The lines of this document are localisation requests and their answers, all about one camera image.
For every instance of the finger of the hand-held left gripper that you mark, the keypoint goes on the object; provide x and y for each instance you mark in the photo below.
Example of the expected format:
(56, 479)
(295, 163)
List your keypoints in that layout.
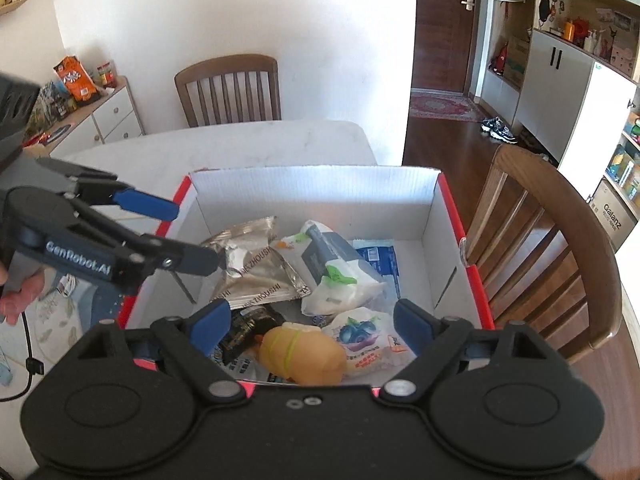
(150, 205)
(190, 260)

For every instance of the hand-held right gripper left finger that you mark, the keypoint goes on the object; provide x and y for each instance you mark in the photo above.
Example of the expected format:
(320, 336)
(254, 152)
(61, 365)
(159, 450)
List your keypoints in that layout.
(215, 317)

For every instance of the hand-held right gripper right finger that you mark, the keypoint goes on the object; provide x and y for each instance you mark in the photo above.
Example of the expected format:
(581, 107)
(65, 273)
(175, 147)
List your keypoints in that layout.
(412, 321)

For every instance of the dark snack packet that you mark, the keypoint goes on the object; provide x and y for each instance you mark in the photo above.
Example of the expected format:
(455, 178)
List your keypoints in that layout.
(250, 330)

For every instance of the blueberry print snack packet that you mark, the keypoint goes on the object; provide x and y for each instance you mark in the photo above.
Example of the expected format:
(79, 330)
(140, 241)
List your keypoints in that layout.
(367, 340)

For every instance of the white packet with blue print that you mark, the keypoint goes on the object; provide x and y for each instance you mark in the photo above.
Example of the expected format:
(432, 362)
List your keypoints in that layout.
(242, 364)

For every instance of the silver foil snack packet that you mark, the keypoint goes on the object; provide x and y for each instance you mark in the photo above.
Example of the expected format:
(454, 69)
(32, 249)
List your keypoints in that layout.
(255, 270)

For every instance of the white snack bag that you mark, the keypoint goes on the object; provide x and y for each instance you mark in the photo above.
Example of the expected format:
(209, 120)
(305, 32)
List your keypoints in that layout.
(335, 270)

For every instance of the yellow soft bread toy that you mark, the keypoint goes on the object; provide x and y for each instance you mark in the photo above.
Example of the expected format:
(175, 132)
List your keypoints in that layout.
(305, 355)

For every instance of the red cardboard box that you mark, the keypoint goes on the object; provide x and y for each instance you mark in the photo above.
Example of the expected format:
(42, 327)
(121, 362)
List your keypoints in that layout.
(320, 195)

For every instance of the white marble desktop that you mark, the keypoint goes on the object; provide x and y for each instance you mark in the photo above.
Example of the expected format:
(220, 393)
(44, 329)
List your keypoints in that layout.
(275, 145)

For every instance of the person's left hand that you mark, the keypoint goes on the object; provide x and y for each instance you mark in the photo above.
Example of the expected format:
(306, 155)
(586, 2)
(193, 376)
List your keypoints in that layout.
(15, 302)

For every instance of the white side cabinet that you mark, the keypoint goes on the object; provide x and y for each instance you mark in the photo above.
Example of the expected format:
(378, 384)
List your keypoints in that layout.
(107, 120)

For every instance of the dark wooden slatted chair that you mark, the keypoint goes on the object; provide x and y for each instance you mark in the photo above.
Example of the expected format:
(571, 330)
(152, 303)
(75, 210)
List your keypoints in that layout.
(227, 90)

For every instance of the orange snack bag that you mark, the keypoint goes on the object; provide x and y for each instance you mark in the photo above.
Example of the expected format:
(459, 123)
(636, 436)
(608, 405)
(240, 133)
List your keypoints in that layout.
(77, 80)

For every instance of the brown wooden armchair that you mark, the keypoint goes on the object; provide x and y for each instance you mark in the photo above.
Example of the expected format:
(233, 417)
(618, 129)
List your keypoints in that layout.
(550, 240)

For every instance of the pair of sneakers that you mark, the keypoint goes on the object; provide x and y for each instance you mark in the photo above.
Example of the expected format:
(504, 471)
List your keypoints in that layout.
(498, 130)

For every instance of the red patterned rug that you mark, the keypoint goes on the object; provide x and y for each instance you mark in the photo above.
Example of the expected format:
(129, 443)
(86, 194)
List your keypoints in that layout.
(442, 106)

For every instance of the brown cardboard carton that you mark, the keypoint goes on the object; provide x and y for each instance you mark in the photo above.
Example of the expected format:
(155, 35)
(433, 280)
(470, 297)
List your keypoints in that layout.
(612, 215)

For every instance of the dark brown door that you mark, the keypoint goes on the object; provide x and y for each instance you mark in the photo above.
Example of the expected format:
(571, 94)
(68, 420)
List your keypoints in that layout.
(445, 25)

